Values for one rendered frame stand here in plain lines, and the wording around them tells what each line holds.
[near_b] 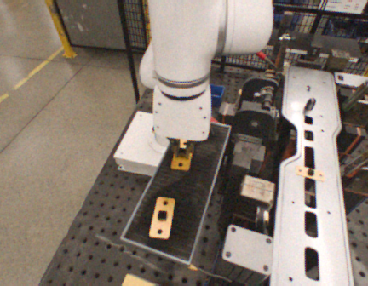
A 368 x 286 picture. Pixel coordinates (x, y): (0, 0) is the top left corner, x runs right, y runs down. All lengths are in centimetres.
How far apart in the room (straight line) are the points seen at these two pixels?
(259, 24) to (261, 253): 42
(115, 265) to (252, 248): 58
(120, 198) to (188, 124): 72
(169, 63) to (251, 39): 11
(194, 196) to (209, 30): 34
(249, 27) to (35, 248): 184
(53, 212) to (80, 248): 102
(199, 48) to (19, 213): 197
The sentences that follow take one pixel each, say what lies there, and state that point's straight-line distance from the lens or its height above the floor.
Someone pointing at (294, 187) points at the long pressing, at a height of 100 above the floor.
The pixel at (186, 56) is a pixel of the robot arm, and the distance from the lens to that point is 31.
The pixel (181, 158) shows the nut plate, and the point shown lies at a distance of 50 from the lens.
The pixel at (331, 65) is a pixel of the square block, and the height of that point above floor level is 102.
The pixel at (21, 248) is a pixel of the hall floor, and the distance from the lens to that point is 200.
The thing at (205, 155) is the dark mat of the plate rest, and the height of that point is 116.
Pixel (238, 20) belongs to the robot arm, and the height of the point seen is 150.
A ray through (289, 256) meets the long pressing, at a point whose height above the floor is 100.
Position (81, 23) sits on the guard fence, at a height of 46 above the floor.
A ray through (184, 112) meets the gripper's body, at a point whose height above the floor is 136.
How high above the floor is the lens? 161
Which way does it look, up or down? 48 degrees down
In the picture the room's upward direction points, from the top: straight up
